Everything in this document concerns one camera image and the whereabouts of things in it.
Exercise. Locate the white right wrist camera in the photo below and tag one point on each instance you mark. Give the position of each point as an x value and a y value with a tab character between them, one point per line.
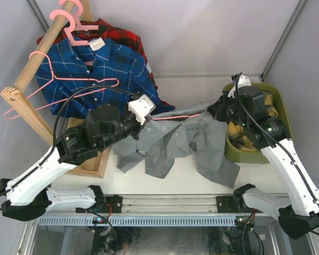
243	81

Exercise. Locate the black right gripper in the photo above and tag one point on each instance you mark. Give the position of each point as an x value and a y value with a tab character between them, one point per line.
218	109

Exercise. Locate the blue plaid shirt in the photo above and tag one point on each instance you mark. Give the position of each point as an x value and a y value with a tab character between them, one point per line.
68	69

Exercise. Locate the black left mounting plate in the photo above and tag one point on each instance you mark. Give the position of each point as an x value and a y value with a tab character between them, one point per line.
113	202

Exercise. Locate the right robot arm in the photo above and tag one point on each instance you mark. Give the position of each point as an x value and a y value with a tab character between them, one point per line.
299	213

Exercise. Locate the pink plastic hanger blue shirt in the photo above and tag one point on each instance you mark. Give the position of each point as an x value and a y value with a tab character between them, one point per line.
68	30

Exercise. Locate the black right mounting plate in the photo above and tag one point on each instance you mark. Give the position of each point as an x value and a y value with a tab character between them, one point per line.
229	204

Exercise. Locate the pink wire hanger grey shirt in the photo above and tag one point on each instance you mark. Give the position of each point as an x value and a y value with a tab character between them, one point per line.
172	116

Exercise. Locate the green plastic basket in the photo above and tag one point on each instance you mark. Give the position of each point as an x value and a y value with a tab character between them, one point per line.
236	155

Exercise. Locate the grey slotted cable duct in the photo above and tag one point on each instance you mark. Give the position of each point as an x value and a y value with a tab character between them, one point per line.
139	221

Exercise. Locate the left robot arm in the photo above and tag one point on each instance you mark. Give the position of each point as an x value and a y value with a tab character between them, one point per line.
30	195

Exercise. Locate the white paper price tag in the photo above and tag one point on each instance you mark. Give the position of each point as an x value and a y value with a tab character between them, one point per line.
96	44

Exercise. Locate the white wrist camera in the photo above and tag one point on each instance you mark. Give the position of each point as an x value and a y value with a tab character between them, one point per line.
142	108
243	81

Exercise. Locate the pink plastic hanger red shirt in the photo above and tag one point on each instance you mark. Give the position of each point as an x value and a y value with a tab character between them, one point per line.
77	15

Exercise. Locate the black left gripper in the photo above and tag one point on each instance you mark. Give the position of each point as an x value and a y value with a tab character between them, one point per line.
147	118

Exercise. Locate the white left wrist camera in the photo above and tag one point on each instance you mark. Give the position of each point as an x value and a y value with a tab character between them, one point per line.
142	108

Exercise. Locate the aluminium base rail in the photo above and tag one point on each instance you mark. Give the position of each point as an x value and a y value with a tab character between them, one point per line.
173	204

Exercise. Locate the black mounting plate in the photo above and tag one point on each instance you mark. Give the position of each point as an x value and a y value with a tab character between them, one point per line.
229	204
113	202

